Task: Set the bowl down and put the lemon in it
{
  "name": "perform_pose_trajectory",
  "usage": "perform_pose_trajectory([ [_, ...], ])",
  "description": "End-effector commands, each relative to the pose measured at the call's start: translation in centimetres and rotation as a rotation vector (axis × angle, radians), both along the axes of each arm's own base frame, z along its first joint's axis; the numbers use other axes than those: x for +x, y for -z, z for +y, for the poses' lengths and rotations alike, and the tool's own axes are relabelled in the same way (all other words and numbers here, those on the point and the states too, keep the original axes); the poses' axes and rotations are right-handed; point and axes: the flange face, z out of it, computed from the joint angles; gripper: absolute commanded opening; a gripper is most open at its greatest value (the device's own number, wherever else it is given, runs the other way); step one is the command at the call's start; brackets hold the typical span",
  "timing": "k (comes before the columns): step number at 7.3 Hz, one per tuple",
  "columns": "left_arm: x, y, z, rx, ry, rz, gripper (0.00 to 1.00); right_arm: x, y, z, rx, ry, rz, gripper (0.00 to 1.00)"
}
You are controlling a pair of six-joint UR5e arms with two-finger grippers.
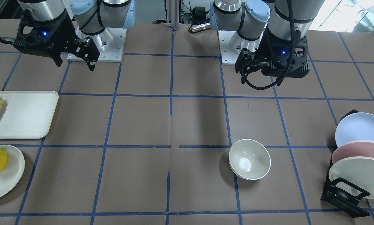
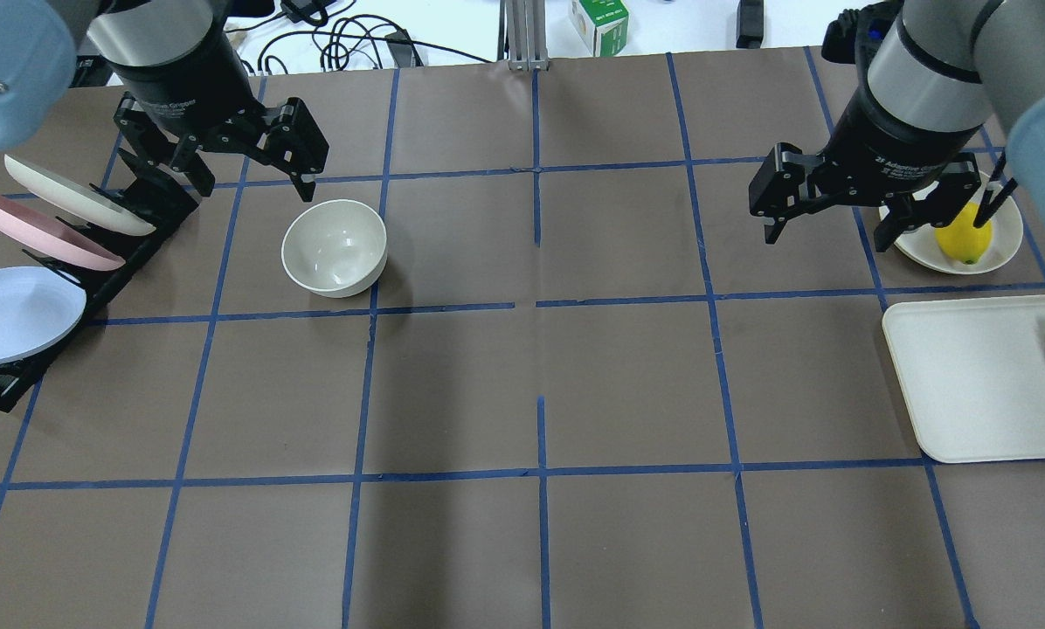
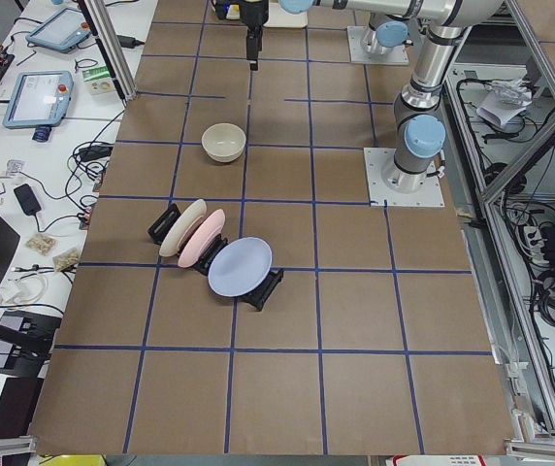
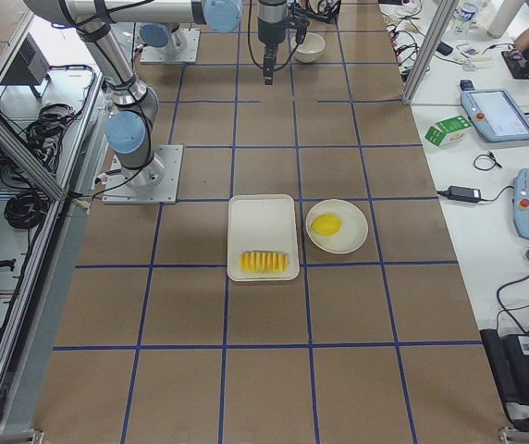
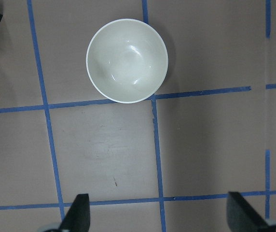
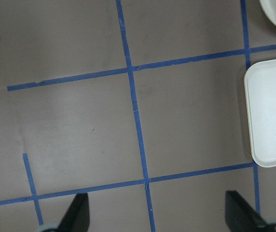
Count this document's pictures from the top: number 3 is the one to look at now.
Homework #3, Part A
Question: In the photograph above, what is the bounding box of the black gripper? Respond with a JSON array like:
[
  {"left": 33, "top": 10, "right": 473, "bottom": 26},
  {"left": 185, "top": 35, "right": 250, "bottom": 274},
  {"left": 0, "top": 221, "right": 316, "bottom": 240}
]
[{"left": 239, "top": 0, "right": 265, "bottom": 71}]

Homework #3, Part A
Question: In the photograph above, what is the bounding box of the white ceramic bowl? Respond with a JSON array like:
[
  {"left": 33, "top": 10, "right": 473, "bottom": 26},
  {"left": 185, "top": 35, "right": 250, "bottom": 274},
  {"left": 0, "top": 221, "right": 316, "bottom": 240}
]
[{"left": 201, "top": 123, "right": 246, "bottom": 163}]

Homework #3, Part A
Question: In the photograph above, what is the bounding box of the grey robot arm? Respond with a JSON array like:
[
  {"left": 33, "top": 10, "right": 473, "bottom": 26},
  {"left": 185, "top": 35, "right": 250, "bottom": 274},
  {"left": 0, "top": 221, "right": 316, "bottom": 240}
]
[
  {"left": 279, "top": 0, "right": 501, "bottom": 194},
  {"left": 359, "top": 13, "right": 424, "bottom": 55}
]

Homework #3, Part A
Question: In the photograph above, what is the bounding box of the black power adapter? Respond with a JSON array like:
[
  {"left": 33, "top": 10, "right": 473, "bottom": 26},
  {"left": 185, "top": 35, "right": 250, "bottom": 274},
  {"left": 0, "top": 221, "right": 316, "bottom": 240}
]
[{"left": 116, "top": 35, "right": 145, "bottom": 49}]

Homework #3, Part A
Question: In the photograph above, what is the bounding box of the green white carton box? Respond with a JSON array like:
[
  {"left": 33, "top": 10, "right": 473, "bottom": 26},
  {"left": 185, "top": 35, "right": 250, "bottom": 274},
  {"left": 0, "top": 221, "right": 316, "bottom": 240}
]
[{"left": 82, "top": 66, "right": 115, "bottom": 95}]

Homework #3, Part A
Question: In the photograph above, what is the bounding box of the far blue teach pendant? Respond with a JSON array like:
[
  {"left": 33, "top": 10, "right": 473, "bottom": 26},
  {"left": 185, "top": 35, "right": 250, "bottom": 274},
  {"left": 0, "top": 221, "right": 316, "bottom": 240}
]
[{"left": 26, "top": 8, "right": 90, "bottom": 52}]

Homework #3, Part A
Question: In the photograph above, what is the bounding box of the blue teach pendant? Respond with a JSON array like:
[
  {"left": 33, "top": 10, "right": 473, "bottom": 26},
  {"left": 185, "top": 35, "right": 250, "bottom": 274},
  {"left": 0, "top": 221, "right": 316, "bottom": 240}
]
[
  {"left": 26, "top": 8, "right": 90, "bottom": 52},
  {"left": 3, "top": 71, "right": 74, "bottom": 129}
]

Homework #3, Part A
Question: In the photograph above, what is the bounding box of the pink plate in rack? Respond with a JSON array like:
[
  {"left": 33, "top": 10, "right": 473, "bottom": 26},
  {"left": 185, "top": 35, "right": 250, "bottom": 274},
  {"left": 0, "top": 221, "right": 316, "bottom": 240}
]
[{"left": 178, "top": 209, "right": 225, "bottom": 268}]

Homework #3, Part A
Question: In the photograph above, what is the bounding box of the near blue teach pendant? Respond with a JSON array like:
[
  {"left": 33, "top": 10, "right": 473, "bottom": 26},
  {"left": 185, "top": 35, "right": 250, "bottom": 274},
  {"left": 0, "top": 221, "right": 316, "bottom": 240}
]
[{"left": 3, "top": 71, "right": 74, "bottom": 129}]

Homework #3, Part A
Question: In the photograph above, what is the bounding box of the cream plate in rack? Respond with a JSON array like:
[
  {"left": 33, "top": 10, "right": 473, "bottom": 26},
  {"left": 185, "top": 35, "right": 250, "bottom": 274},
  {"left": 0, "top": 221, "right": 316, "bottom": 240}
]
[{"left": 159, "top": 199, "right": 207, "bottom": 257}]

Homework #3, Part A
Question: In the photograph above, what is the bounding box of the lavender plate in rack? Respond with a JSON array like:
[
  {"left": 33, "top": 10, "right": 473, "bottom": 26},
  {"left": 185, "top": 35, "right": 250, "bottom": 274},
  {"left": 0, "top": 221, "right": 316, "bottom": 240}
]
[{"left": 208, "top": 237, "right": 273, "bottom": 297}]

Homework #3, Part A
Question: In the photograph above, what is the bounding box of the black plate rack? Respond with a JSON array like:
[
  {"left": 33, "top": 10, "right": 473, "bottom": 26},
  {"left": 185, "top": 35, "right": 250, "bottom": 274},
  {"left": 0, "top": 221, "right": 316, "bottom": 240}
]
[{"left": 147, "top": 199, "right": 284, "bottom": 311}]

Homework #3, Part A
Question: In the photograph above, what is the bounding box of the black phone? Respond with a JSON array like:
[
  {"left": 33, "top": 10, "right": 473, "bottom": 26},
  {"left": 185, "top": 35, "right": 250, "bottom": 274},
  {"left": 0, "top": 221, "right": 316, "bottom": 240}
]
[{"left": 14, "top": 183, "right": 42, "bottom": 216}]

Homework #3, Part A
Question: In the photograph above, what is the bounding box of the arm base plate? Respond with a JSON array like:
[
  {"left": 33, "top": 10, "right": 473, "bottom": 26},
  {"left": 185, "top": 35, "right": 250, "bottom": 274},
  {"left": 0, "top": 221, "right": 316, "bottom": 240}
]
[
  {"left": 364, "top": 148, "right": 445, "bottom": 209},
  {"left": 346, "top": 26, "right": 409, "bottom": 66}
]

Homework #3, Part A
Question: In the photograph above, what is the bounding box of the aluminium frame post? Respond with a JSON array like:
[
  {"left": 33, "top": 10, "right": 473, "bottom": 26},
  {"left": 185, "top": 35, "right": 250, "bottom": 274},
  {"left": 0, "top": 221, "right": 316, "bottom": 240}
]
[{"left": 78, "top": 0, "right": 137, "bottom": 102}]

